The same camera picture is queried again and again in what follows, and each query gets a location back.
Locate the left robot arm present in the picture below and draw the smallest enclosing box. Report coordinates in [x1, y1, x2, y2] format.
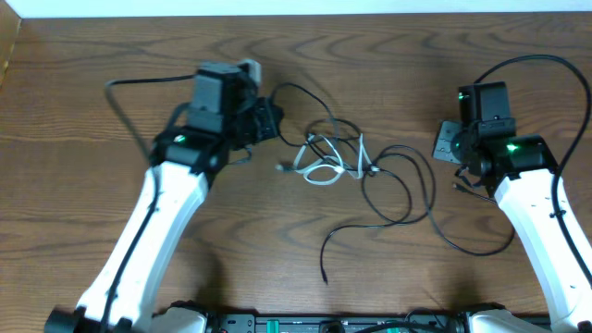
[43, 59, 283, 332]

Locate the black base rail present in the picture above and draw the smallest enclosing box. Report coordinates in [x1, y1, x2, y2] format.
[152, 312, 556, 333]

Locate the white usb cable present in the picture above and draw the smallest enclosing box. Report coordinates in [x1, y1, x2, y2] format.
[276, 132, 381, 187]

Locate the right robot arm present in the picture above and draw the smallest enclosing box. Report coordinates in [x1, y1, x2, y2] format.
[433, 81, 591, 332]

